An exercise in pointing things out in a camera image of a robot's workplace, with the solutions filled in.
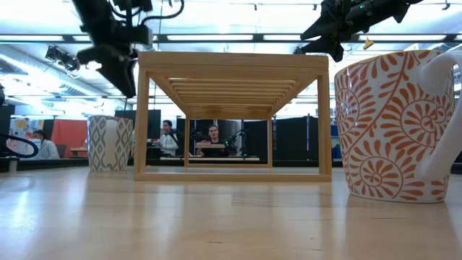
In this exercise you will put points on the small black ceiling fixture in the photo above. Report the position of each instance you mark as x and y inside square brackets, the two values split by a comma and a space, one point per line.
[297, 50]

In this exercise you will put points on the wooden slatted rack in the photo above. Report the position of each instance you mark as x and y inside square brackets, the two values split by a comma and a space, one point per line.
[231, 59]

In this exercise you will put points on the black partition screen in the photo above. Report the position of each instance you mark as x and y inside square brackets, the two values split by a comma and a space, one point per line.
[292, 141]

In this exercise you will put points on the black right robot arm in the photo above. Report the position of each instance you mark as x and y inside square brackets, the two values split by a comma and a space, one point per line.
[379, 11]

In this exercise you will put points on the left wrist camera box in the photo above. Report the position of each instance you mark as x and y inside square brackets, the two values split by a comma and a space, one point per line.
[135, 35]

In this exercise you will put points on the person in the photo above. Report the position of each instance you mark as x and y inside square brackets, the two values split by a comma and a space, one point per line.
[213, 133]
[47, 148]
[169, 142]

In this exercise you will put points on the red partition panel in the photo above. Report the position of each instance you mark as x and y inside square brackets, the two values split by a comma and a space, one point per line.
[72, 133]

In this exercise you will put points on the white mug orange floral pattern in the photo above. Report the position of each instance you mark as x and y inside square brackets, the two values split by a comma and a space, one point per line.
[379, 126]

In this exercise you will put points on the white mug grey diamond pattern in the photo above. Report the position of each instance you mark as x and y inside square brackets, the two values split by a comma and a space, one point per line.
[97, 144]

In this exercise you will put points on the grey short post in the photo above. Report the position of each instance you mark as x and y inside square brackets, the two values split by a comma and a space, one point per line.
[13, 166]

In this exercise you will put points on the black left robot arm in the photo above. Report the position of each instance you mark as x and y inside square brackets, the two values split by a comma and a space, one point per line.
[90, 14]

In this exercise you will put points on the black display panel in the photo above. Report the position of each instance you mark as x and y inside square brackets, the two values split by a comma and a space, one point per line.
[155, 122]

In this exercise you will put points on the black ceiling spotlight fixture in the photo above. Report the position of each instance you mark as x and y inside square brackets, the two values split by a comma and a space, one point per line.
[63, 59]

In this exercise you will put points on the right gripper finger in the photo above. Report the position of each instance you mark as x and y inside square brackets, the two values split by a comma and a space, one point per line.
[323, 30]
[332, 46]

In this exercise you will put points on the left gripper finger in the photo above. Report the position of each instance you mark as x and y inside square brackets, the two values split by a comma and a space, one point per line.
[124, 77]

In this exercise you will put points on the small background robot arm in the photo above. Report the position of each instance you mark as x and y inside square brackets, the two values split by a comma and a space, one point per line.
[234, 139]

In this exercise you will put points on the yellow hanging tag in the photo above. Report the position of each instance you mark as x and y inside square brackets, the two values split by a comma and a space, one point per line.
[368, 44]

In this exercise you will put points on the colourful wall poster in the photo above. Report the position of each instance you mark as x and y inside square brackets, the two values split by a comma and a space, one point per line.
[21, 126]

